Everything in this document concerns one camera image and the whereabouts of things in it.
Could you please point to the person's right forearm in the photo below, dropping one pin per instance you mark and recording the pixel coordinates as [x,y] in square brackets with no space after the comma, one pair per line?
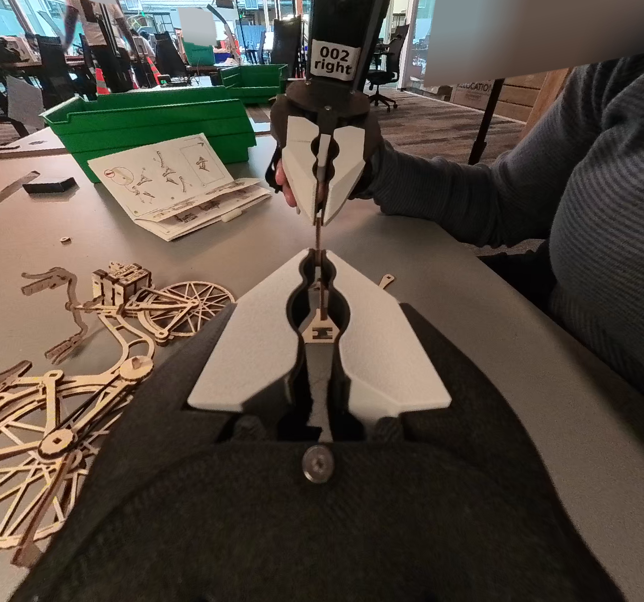
[453,199]

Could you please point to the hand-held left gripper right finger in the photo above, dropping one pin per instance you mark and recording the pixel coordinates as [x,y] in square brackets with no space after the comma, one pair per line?
[397,355]

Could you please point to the paper instruction booklet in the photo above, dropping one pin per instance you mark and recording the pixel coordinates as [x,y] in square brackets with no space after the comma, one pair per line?
[166,174]

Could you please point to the black flat block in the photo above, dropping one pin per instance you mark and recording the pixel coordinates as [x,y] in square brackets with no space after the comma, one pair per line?
[48,186]

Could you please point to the wooden bicycle model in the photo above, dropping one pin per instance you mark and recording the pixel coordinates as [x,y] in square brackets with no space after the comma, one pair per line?
[136,365]

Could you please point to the curved wooden strip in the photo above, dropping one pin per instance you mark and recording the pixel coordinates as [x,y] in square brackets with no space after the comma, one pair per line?
[387,280]
[318,237]

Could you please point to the large green plastic bin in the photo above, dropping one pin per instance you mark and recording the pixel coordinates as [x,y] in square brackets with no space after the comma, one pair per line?
[151,119]

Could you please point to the orange traffic cone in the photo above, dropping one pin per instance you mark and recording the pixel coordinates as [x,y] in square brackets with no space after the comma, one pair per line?
[101,83]
[153,72]

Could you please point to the small green plastic bin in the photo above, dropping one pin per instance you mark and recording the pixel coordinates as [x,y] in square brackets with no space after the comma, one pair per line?
[254,81]

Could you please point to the black tripod leg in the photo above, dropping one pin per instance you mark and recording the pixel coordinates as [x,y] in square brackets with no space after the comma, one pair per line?
[485,124]

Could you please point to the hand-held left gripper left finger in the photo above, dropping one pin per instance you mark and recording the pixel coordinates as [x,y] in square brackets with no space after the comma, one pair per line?
[241,355]

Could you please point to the black office chair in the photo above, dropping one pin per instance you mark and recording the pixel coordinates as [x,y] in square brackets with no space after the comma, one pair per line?
[288,43]
[385,68]

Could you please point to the person's right hand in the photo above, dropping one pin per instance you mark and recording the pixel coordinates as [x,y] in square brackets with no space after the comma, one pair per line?
[287,189]

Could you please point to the person's upper body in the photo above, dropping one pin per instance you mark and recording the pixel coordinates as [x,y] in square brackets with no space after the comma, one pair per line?
[603,209]

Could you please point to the wooden triangular stand piece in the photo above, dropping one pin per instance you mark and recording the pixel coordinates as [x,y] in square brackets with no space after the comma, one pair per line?
[336,336]

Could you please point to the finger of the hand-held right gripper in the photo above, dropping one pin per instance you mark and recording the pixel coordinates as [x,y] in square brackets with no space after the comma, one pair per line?
[299,164]
[349,159]

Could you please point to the dark curved wooden offcut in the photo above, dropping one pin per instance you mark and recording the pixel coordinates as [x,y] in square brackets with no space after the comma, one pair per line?
[17,185]

